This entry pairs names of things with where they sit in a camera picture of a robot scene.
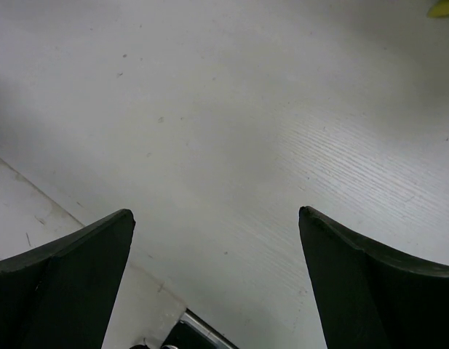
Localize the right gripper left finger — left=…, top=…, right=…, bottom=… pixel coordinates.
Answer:
left=0, top=209, right=135, bottom=348

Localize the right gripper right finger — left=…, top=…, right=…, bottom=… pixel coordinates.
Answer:
left=298, top=206, right=449, bottom=348

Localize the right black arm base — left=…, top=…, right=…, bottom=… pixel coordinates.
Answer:
left=127, top=308, right=239, bottom=349

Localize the yellow garment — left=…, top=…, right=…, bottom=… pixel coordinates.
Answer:
left=427, top=0, right=449, bottom=18

